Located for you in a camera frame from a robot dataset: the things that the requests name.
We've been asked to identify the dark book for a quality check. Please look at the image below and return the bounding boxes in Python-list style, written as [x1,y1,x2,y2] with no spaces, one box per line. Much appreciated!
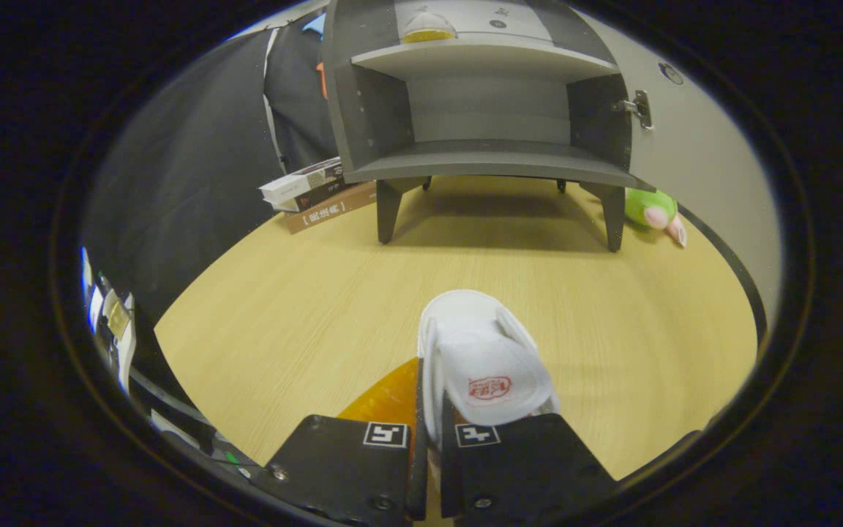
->
[271,176,353,213]

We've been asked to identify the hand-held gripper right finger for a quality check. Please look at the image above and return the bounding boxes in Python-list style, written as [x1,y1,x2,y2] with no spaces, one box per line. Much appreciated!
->
[440,395,620,522]

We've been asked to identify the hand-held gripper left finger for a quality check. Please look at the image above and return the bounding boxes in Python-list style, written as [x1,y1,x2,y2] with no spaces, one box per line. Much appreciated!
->
[264,357,428,524]

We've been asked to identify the metal door hinge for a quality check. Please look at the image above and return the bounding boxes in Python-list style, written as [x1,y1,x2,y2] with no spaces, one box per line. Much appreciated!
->
[612,89,654,131]

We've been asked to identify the green and pink plush toy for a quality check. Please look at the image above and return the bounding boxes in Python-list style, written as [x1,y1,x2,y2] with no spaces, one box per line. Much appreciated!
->
[624,187,688,248]

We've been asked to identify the brown book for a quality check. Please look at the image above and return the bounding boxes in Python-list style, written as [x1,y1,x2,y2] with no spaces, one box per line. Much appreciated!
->
[284,182,378,235]

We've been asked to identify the grey shoe cabinet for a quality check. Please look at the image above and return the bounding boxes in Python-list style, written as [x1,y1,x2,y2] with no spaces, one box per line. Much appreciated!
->
[321,0,638,253]

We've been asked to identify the white shoe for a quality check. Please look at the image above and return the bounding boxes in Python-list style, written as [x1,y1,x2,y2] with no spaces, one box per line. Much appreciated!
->
[416,289,561,449]

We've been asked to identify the black backdrop cloth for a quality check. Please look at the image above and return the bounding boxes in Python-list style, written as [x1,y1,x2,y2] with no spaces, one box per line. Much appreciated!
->
[81,15,342,323]

